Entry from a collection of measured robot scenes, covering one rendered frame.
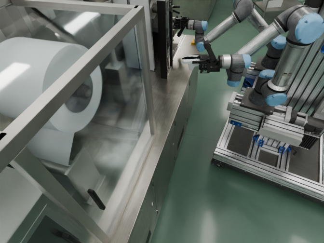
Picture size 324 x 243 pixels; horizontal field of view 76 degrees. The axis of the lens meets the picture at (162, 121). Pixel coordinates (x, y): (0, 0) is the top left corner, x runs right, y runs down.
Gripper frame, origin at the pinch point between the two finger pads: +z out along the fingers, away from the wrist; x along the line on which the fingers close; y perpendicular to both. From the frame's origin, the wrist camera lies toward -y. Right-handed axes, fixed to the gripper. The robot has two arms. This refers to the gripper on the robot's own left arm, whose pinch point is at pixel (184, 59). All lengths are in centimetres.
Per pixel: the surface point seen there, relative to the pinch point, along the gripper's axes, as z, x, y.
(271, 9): -183, 340, 52
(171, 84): 7.6, 25.8, 30.4
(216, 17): -88, 381, 73
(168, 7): 9.0, 35.7, -18.4
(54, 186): 32, -85, -8
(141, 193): 22, -57, 42
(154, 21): 20, 56, -5
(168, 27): 9.0, 37.5, -5.9
